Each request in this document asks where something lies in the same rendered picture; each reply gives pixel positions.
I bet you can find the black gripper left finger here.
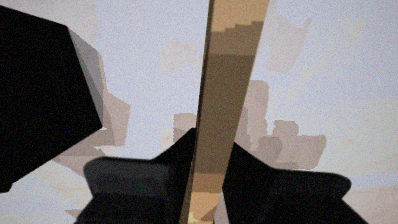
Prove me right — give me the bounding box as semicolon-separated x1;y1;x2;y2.
83;128;196;224

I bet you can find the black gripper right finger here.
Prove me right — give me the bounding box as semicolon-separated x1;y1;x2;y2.
222;142;352;224

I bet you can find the long brown wooden rail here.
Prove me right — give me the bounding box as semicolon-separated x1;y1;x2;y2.
186;0;270;224

